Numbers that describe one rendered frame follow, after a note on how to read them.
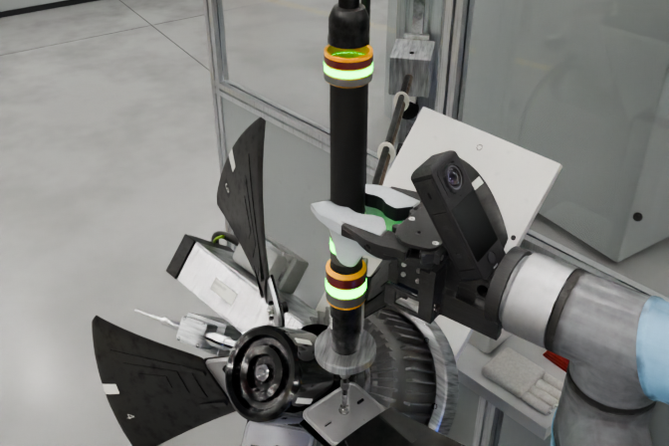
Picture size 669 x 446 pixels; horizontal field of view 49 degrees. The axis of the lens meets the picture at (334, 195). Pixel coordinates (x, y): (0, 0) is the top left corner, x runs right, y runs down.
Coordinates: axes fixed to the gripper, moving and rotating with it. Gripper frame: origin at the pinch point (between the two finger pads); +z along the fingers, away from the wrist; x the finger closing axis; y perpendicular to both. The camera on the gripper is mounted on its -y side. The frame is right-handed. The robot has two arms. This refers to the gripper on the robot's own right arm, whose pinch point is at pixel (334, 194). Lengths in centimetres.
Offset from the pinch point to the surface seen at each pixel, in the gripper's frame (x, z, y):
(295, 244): 86, 78, 92
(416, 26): 61, 27, 6
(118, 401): -7, 35, 47
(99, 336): -5, 40, 38
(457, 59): 76, 26, 17
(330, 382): 1.9, 2.0, 29.8
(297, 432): -1.8, 4.5, 37.3
